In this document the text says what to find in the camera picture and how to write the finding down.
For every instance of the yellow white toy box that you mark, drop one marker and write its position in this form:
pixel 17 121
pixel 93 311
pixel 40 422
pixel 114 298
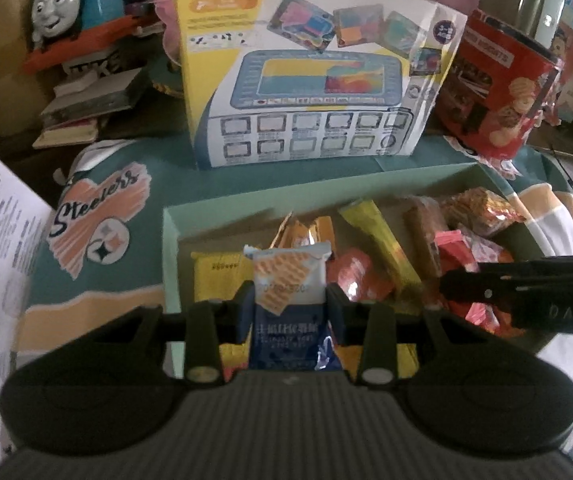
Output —
pixel 316 135

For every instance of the clear brown biscuit bar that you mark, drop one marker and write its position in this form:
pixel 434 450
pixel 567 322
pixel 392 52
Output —
pixel 421 240

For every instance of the stack of books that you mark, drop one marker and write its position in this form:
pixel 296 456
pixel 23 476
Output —
pixel 91 100

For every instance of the yellow green snack packet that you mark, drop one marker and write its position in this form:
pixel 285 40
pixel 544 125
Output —
pixel 381 240

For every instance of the red biscuit tin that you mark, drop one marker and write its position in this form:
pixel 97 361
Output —
pixel 516 95

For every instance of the blue white cracker packet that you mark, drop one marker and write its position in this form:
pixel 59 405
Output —
pixel 286 270

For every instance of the orange fries snack packet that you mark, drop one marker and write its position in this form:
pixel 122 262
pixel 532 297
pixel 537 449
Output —
pixel 481 210

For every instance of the gold orange snack packet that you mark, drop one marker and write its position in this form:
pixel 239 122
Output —
pixel 316 232

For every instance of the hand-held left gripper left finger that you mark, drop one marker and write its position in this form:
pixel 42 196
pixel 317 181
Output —
pixel 246 310

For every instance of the mint green cardboard box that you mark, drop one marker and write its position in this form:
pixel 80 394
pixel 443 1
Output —
pixel 171 260

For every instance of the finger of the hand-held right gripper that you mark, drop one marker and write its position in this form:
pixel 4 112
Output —
pixel 541 266
pixel 476 290

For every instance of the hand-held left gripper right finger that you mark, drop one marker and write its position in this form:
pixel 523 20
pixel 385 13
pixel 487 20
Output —
pixel 336 312

